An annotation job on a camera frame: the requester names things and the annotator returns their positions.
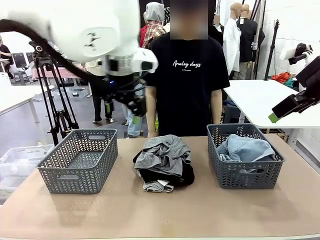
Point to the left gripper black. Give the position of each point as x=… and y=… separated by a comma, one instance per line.
x=122, y=90

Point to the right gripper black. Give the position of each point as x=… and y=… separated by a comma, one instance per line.
x=311, y=77

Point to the light blue denim shorts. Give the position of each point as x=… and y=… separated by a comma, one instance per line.
x=246, y=148

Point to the grey marl t-shirt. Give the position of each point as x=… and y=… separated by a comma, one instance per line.
x=162, y=152

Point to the light grey garment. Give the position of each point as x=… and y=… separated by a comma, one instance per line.
x=155, y=187

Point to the black garment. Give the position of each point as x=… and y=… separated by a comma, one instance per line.
x=182, y=175

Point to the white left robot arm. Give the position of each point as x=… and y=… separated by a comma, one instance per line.
x=87, y=30

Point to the person's right forearm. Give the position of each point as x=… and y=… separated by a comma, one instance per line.
x=150, y=110

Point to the person's left forearm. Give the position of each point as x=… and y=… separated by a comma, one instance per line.
x=216, y=107

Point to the mannequin in light blue fleece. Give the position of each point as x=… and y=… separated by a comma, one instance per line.
x=133, y=127

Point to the mannequin in cream jacket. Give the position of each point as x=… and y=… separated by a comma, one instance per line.
x=100, y=105

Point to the orange and green clothes pile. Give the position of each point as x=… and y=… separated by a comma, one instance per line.
x=283, y=78

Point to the large white table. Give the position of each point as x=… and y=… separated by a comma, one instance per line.
x=252, y=100

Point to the thin black light stand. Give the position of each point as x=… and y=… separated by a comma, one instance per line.
x=272, y=50

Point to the table with red check cloth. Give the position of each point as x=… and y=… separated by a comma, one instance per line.
x=67, y=75

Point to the person in black t-shirt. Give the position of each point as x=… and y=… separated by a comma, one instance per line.
x=187, y=87

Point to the mannequin in black shirt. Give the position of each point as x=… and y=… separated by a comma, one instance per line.
x=250, y=40

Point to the grey plastic lattice basket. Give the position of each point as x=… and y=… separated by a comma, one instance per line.
x=75, y=172
x=247, y=177

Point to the mannequin in white shirt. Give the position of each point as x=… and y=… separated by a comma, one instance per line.
x=231, y=50

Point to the mannequin in plaid hoodie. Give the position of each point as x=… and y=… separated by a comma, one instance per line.
x=152, y=25

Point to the mannequin in dark jacket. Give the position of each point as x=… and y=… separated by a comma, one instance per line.
x=216, y=30

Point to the grey metal stool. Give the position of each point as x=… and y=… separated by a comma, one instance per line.
x=22, y=77

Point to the small white table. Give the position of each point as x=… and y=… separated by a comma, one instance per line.
x=17, y=97

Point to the clear plastic storage bin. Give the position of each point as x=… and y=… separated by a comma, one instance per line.
x=17, y=162

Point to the seated person in background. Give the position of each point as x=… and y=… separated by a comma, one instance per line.
x=5, y=57

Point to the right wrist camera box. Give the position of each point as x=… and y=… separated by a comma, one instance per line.
x=297, y=53

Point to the black camera tripod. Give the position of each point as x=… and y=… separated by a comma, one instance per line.
x=53, y=107

